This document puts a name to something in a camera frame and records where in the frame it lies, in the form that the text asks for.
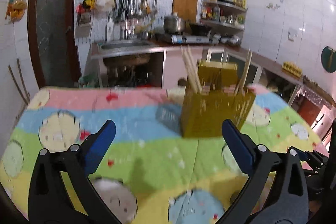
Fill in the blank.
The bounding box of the metal spoon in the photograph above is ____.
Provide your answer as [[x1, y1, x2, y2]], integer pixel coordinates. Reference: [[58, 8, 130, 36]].
[[230, 190, 240, 204]]

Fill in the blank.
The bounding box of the colourful cartoon quilted tablecloth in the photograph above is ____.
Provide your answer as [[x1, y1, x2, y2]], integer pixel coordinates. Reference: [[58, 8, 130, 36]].
[[1, 84, 335, 223]]

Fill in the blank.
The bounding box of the gold perforated utensil holder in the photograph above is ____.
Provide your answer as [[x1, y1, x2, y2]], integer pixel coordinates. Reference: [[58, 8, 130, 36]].
[[180, 60, 256, 138]]

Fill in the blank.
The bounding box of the stainless steel sink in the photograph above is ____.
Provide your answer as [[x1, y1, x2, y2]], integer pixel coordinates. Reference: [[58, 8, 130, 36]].
[[90, 39, 158, 59]]

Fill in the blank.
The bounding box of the white dish soap bottle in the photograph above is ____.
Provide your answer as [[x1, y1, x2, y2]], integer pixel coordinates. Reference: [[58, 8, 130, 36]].
[[106, 16, 114, 42]]

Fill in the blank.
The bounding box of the black wok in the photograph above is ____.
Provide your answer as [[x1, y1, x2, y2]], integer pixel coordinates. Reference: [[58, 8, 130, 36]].
[[189, 23, 212, 36]]

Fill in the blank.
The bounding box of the gas stove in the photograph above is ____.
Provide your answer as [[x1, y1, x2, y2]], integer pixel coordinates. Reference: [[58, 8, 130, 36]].
[[155, 34, 219, 45]]

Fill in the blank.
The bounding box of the hanging plastic bag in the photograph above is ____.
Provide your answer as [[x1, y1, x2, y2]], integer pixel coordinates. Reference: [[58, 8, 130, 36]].
[[5, 0, 27, 23]]

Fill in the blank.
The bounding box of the steel cooking pot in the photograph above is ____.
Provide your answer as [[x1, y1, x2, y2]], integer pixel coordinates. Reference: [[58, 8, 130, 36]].
[[163, 13, 186, 34]]

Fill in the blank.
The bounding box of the dark brown glass door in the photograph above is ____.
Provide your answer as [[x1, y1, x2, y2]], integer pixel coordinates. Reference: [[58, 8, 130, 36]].
[[27, 0, 81, 88]]

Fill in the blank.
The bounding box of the rectangular wooden cutting board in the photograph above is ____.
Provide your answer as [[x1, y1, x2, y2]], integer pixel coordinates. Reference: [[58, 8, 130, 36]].
[[172, 0, 198, 23]]

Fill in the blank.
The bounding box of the green round wall hanger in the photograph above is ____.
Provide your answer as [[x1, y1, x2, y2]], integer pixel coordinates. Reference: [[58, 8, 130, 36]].
[[321, 46, 336, 73]]

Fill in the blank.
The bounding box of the white wall socket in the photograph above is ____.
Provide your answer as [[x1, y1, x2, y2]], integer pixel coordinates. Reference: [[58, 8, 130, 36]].
[[288, 28, 298, 42]]

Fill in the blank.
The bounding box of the corner wall shelf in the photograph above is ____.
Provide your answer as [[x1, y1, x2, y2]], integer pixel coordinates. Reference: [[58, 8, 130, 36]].
[[200, 0, 247, 31]]

